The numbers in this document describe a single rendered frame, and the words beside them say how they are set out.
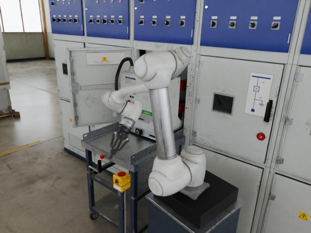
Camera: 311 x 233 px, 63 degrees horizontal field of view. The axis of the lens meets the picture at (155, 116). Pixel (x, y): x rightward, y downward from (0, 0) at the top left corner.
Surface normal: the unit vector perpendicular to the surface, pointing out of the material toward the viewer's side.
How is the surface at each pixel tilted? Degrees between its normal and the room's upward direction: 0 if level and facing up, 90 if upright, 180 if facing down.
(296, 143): 90
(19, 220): 0
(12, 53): 90
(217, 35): 90
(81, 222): 0
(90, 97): 90
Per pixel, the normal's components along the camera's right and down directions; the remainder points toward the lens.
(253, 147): -0.62, 0.25
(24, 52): 0.78, 0.23
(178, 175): 0.63, 0.02
